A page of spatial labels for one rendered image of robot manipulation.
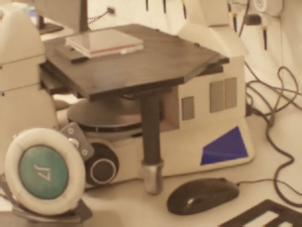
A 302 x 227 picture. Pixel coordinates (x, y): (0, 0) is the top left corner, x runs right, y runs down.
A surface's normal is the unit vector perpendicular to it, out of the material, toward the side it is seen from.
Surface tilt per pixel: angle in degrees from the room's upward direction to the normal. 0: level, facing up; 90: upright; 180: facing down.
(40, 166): 65
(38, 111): 90
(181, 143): 48
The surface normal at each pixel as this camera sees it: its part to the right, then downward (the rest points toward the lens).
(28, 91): 0.43, 0.28
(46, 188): 0.22, 0.01
